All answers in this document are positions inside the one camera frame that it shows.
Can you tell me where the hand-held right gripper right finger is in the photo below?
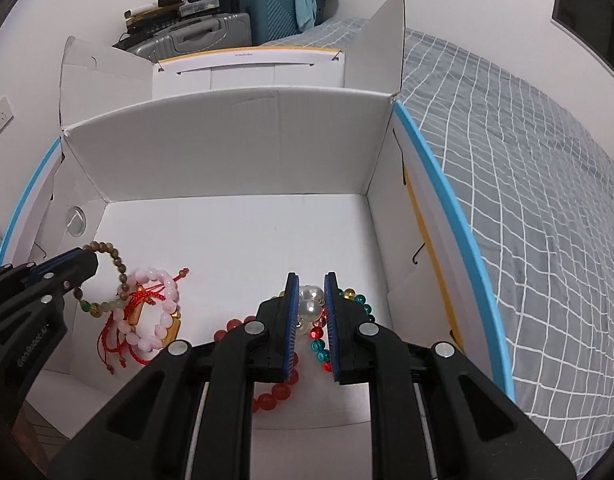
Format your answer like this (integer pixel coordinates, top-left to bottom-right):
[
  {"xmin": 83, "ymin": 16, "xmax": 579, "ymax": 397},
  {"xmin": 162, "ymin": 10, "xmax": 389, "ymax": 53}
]
[{"xmin": 323, "ymin": 272, "xmax": 578, "ymax": 480}]

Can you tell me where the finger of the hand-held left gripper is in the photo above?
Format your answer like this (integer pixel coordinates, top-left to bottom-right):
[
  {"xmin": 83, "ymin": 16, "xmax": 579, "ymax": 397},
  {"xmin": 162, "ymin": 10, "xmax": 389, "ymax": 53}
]
[
  {"xmin": 0, "ymin": 274, "xmax": 82, "ymax": 332},
  {"xmin": 0, "ymin": 247, "xmax": 98, "ymax": 287}
]

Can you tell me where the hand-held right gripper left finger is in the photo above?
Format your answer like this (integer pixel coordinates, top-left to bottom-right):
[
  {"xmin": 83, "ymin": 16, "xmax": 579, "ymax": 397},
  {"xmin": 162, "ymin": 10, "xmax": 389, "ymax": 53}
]
[{"xmin": 49, "ymin": 272, "xmax": 302, "ymax": 480}]

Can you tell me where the multicolour glass bead bracelet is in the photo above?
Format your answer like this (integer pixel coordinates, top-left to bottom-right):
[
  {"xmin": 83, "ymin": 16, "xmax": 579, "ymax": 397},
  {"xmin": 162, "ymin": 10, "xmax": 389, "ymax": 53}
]
[{"xmin": 309, "ymin": 287, "xmax": 376, "ymax": 373}]

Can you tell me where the white pearl bracelet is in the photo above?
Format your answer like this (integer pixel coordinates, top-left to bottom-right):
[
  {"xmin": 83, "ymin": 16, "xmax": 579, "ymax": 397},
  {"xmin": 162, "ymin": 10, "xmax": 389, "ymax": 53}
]
[{"xmin": 297, "ymin": 285, "xmax": 329, "ymax": 335}]

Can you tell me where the brown wooden bead bracelet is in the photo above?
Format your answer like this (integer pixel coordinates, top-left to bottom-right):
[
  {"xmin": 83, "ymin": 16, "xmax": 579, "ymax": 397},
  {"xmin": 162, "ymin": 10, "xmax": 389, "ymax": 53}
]
[{"xmin": 76, "ymin": 241, "xmax": 131, "ymax": 317}]

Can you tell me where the red bead bracelet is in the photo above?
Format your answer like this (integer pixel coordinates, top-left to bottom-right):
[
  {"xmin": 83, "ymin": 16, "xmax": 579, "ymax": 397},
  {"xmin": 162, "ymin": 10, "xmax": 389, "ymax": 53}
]
[{"xmin": 214, "ymin": 316, "xmax": 301, "ymax": 415}]

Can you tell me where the red string bracelet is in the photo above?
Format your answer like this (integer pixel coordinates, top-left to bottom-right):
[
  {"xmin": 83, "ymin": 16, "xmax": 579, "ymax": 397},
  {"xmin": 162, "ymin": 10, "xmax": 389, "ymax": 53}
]
[
  {"xmin": 98, "ymin": 305, "xmax": 152, "ymax": 377},
  {"xmin": 132, "ymin": 269, "xmax": 192, "ymax": 306}
]

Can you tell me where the pink bead bracelet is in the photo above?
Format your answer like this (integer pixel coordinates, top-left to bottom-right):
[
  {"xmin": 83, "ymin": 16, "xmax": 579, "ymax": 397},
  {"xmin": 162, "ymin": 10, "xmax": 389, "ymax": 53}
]
[{"xmin": 112, "ymin": 269, "xmax": 181, "ymax": 357}]

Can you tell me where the large white cardboard box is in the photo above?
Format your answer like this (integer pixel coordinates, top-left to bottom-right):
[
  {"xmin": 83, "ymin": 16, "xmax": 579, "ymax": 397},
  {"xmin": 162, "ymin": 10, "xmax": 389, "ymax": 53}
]
[{"xmin": 0, "ymin": 0, "xmax": 515, "ymax": 431}]

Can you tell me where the grey checked bed sheet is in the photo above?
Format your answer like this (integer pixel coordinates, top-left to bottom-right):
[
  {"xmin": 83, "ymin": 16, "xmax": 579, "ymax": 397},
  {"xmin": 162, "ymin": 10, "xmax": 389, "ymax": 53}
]
[{"xmin": 267, "ymin": 16, "xmax": 614, "ymax": 461}]

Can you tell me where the grey suitcase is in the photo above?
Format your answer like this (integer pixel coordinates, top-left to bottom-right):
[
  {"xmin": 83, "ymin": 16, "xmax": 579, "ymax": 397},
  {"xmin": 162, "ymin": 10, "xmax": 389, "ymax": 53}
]
[{"xmin": 114, "ymin": 12, "xmax": 253, "ymax": 63}]

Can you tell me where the pile of dark boxes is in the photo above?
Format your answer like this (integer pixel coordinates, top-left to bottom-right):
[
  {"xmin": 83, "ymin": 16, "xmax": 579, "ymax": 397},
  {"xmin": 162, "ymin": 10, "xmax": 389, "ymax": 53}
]
[{"xmin": 122, "ymin": 0, "xmax": 240, "ymax": 36}]

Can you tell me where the blue suitcase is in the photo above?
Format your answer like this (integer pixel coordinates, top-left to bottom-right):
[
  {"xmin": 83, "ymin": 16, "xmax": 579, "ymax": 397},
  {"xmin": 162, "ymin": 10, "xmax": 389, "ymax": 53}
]
[{"xmin": 238, "ymin": 0, "xmax": 318, "ymax": 46}]

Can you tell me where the light blue cloth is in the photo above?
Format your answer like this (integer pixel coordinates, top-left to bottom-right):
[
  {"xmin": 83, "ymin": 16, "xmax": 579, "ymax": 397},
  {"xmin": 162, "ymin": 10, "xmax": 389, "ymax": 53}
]
[{"xmin": 292, "ymin": 0, "xmax": 319, "ymax": 31}]

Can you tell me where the dark window frame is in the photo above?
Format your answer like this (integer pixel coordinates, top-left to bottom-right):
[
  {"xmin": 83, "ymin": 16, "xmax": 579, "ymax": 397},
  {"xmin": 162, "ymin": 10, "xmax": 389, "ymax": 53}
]
[{"xmin": 551, "ymin": 0, "xmax": 614, "ymax": 86}]

